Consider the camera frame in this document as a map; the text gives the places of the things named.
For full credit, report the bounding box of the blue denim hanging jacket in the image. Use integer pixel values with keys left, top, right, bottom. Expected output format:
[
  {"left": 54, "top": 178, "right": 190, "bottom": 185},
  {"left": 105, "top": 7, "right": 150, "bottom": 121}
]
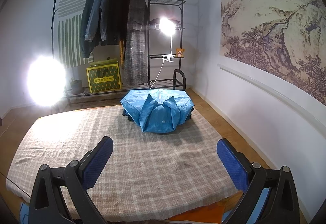
[{"left": 85, "top": 0, "right": 111, "bottom": 44}]

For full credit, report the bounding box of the small teddy bear toy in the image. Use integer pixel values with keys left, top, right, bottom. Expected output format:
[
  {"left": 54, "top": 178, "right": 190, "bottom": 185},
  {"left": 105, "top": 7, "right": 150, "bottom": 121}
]
[{"left": 175, "top": 48, "right": 185, "bottom": 58}]

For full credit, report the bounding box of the small dark potted plant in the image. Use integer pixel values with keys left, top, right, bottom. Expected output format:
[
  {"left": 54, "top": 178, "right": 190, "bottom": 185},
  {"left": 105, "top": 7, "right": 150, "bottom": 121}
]
[{"left": 70, "top": 78, "right": 83, "bottom": 95}]

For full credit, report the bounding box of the green striped wall poster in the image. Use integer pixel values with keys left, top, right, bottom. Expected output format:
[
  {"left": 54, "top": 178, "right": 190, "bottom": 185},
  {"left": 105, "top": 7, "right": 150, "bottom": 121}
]
[{"left": 55, "top": 0, "right": 94, "bottom": 69}]

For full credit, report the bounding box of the black hanging coat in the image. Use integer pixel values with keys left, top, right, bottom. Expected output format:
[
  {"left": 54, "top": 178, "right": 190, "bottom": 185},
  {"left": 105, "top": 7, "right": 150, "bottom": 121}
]
[{"left": 104, "top": 0, "right": 130, "bottom": 45}]

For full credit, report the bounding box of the orange sheet under cover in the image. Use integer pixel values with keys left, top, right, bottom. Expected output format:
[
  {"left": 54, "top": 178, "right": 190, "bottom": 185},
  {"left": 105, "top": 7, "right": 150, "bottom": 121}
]
[{"left": 168, "top": 200, "right": 231, "bottom": 223}]

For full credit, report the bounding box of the yellow green storage box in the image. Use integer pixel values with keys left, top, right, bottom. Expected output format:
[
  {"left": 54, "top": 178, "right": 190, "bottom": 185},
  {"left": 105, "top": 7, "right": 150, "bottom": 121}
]
[{"left": 86, "top": 58, "right": 122, "bottom": 93}]

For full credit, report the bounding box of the white lamp cable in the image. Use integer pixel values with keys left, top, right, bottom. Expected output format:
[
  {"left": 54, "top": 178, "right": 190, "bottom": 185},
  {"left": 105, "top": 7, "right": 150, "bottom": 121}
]
[{"left": 149, "top": 59, "right": 166, "bottom": 92}]

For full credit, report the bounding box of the white clip-on lamp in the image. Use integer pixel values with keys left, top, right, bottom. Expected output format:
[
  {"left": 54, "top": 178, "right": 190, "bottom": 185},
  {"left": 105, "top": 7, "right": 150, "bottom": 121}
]
[{"left": 159, "top": 17, "right": 176, "bottom": 62}]

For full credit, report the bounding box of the beige plaid bed cover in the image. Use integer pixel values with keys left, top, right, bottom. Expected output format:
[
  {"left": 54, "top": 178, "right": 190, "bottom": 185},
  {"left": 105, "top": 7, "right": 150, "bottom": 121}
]
[{"left": 6, "top": 106, "right": 237, "bottom": 222}]

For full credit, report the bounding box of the black metal clothes rack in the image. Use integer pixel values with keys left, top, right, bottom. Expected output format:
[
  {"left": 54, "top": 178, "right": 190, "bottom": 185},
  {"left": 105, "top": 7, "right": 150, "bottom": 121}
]
[{"left": 50, "top": 0, "right": 188, "bottom": 108}]

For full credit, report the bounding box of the light blue work coat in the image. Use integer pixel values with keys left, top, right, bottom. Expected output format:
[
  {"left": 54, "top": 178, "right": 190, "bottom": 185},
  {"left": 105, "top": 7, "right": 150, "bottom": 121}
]
[{"left": 120, "top": 89, "right": 195, "bottom": 134}]

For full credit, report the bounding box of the landscape painting wall mural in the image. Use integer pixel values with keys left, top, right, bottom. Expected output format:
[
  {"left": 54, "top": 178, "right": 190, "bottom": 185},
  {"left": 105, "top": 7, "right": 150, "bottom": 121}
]
[{"left": 220, "top": 0, "right": 325, "bottom": 103}]

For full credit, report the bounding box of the dark green hanging jacket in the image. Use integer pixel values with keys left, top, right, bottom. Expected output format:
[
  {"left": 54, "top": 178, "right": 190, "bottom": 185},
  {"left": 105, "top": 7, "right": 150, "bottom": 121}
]
[{"left": 79, "top": 0, "right": 100, "bottom": 59}]

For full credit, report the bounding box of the bright round studio light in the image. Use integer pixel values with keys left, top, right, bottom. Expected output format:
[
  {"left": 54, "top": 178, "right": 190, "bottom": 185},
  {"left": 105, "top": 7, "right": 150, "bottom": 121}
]
[{"left": 26, "top": 55, "right": 66, "bottom": 107}]

